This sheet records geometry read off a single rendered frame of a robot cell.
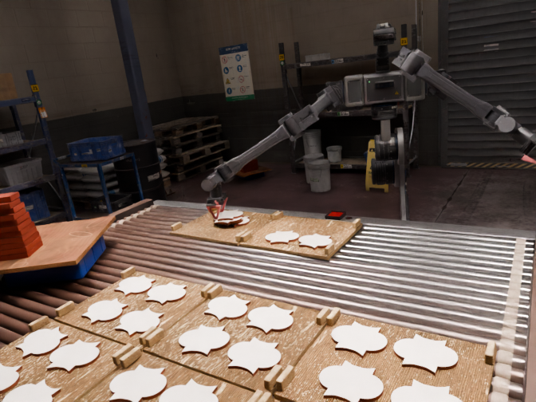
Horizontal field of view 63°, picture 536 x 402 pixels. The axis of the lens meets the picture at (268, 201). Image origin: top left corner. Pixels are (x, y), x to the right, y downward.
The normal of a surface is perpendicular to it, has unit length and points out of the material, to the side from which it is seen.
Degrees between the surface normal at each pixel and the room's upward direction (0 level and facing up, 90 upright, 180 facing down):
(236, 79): 90
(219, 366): 0
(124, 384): 0
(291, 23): 90
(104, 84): 90
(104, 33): 90
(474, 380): 0
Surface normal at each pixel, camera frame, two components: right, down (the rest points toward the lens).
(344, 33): -0.53, 0.32
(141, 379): -0.11, -0.95
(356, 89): -0.21, 0.32
